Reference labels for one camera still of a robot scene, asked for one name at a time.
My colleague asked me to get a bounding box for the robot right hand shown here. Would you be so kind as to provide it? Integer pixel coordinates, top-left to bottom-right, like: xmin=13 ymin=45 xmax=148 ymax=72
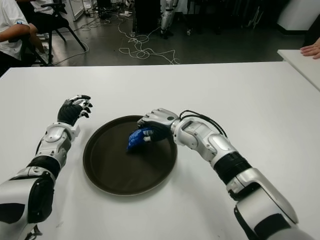
xmin=136 ymin=108 xmax=180 ymax=143

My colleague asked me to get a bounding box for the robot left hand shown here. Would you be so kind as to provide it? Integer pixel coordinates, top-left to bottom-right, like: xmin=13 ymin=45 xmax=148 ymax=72
xmin=57 ymin=94 xmax=93 ymax=126

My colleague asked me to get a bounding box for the blue Oreo packet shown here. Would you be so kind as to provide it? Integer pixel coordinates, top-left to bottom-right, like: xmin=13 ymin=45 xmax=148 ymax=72
xmin=125 ymin=127 xmax=154 ymax=154

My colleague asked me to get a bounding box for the round dark brown tray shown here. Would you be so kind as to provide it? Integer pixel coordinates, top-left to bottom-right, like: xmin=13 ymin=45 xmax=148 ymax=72
xmin=82 ymin=114 xmax=179 ymax=198

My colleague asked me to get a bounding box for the black chair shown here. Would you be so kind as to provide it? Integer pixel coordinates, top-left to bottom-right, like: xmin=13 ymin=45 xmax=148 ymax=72
xmin=14 ymin=0 xmax=87 ymax=66

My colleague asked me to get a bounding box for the black cabinet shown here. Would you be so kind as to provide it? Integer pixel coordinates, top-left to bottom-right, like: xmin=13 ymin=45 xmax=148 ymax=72
xmin=134 ymin=0 xmax=162 ymax=35

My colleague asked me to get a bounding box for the person in white shirt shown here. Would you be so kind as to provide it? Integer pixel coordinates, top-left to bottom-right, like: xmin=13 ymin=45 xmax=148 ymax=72
xmin=0 ymin=0 xmax=33 ymax=62

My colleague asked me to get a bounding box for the person in black shorts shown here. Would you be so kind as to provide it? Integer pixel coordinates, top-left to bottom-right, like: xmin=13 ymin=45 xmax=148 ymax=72
xmin=27 ymin=0 xmax=55 ymax=61

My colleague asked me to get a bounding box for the white side table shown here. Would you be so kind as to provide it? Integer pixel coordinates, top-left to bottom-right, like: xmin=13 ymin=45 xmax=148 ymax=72
xmin=276 ymin=49 xmax=320 ymax=91

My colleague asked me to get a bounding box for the bystander in dark clothes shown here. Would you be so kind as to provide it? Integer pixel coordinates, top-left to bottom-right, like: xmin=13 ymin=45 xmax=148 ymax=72
xmin=299 ymin=14 xmax=320 ymax=60

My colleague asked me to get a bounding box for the white curved panel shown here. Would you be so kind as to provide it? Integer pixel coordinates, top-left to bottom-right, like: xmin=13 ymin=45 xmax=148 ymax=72
xmin=276 ymin=0 xmax=320 ymax=32

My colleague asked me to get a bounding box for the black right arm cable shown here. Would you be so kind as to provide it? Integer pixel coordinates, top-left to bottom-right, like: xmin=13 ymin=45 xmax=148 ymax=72
xmin=178 ymin=109 xmax=228 ymax=138

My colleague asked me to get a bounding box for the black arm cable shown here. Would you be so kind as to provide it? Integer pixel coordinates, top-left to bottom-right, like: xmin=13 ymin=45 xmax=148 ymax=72
xmin=178 ymin=109 xmax=228 ymax=138
xmin=23 ymin=223 xmax=43 ymax=240

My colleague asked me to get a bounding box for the white cable on floor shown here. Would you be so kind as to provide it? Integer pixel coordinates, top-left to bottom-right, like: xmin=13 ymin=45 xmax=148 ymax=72
xmin=117 ymin=19 xmax=181 ymax=65

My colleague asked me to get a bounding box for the white shelf frame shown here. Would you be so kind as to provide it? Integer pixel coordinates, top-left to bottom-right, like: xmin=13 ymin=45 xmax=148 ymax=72
xmin=68 ymin=0 xmax=87 ymax=21

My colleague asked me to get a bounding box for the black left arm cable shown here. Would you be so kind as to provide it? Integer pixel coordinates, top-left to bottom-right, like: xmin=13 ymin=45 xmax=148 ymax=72
xmin=23 ymin=223 xmax=43 ymax=240

